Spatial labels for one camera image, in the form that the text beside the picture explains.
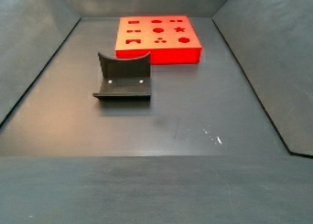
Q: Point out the black curved peg holder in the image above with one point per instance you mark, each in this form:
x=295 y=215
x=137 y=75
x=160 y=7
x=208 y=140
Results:
x=125 y=77

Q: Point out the red shape sorter block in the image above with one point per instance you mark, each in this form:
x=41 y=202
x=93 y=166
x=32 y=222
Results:
x=164 y=36

